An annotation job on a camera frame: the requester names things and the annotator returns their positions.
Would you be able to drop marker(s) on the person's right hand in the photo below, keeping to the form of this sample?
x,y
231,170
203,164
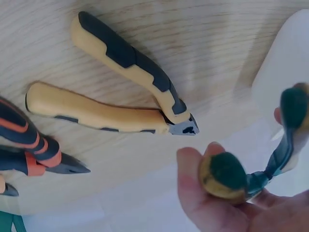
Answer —
x,y
217,215

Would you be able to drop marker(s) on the yellow and green pliers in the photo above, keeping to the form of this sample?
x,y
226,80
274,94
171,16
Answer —
x,y
224,174

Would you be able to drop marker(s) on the white plastic container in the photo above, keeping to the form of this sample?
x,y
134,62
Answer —
x,y
277,60

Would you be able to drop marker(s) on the yellow and black pliers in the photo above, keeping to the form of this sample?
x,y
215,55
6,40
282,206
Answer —
x,y
125,60

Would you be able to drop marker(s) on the black and orange pliers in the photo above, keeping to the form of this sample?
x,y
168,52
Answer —
x,y
36,145

